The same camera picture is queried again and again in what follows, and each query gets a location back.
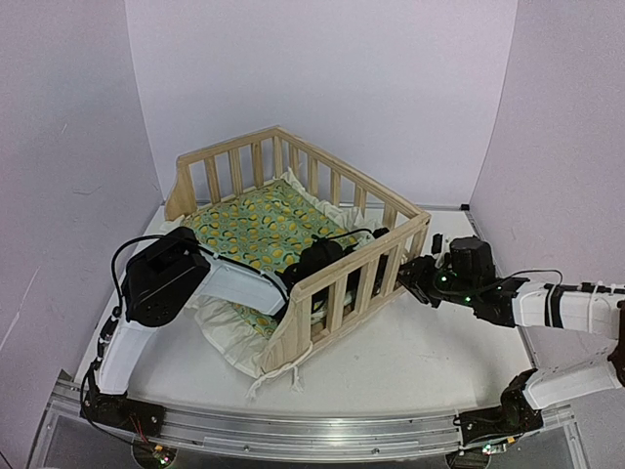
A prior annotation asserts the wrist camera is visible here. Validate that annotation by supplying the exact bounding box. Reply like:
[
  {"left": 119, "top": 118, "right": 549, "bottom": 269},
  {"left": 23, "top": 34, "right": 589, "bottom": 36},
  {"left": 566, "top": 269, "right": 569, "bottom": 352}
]
[
  {"left": 431, "top": 233, "right": 445, "bottom": 257},
  {"left": 344, "top": 227, "right": 390, "bottom": 255}
]

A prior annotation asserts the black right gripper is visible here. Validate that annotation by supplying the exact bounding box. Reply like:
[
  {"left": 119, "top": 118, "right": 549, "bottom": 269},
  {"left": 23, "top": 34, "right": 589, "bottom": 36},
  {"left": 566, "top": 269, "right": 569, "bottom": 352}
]
[{"left": 393, "top": 256, "right": 478, "bottom": 309}]

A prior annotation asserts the lemon print bed cushion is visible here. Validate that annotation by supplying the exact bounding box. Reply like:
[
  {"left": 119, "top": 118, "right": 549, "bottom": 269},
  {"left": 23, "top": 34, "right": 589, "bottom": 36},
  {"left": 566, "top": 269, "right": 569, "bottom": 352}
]
[{"left": 159, "top": 171, "right": 382, "bottom": 399}]

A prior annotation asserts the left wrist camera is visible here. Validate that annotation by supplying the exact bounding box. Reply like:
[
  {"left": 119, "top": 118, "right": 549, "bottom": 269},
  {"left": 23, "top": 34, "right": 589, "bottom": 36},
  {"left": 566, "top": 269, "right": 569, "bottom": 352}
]
[{"left": 344, "top": 227, "right": 390, "bottom": 255}]

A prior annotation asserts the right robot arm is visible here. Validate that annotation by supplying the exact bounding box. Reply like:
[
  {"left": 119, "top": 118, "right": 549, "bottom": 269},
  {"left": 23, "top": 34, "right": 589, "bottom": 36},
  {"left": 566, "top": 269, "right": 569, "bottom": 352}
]
[{"left": 397, "top": 234, "right": 624, "bottom": 446}]

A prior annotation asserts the wooden pet bed frame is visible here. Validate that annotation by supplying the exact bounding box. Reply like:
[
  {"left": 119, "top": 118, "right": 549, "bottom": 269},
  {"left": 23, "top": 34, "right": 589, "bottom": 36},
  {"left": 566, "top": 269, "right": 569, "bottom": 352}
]
[{"left": 165, "top": 127, "right": 431, "bottom": 380}]

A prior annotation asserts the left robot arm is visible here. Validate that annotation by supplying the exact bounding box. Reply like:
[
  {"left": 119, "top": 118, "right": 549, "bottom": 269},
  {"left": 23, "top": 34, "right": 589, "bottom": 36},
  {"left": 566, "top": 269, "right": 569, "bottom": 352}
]
[{"left": 82, "top": 227, "right": 353, "bottom": 427}]

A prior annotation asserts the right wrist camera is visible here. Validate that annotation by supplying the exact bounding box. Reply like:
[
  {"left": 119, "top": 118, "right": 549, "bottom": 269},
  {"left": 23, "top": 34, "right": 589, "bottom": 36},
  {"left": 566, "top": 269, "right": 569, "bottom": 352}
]
[{"left": 431, "top": 233, "right": 445, "bottom": 257}]

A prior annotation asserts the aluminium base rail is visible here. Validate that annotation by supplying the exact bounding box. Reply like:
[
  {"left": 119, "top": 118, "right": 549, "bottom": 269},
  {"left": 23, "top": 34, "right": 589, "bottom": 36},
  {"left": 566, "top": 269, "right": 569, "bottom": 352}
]
[{"left": 27, "top": 379, "right": 588, "bottom": 468}]

